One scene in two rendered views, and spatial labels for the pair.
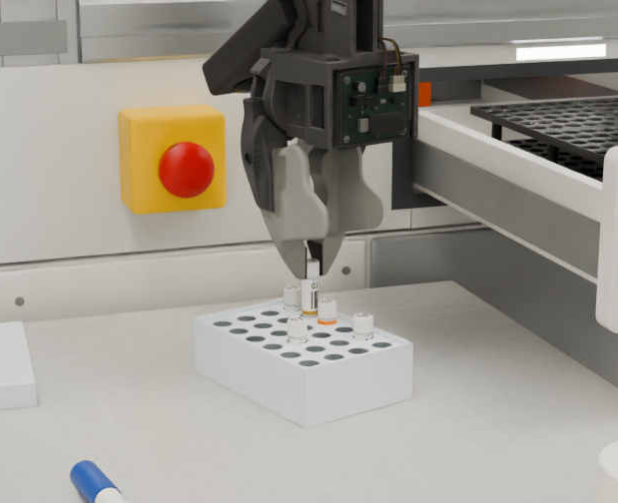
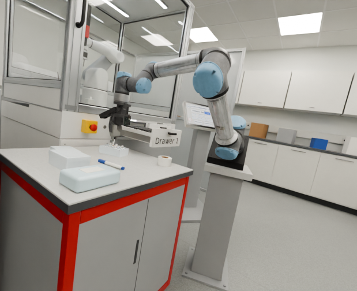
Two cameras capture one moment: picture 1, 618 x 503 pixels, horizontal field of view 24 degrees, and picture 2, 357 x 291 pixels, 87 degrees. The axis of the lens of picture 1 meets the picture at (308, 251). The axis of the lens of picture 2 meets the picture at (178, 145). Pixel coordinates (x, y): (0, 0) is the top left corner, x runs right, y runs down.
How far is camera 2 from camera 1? 39 cm
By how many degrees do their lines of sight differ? 39
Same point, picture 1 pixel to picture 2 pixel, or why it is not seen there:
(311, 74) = (121, 116)
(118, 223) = (79, 134)
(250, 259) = (96, 141)
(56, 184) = (72, 128)
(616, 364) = not seen: hidden behind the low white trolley
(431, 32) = not seen: hidden behind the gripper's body
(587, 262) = (146, 140)
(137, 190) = (86, 129)
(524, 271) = (126, 145)
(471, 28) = not seen: hidden behind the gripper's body
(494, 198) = (131, 134)
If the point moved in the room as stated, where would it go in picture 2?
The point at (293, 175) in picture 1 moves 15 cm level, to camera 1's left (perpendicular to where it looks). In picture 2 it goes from (115, 128) to (83, 125)
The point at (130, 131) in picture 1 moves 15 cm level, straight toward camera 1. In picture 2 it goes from (86, 122) to (97, 126)
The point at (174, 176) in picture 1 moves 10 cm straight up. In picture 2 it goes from (93, 128) to (94, 109)
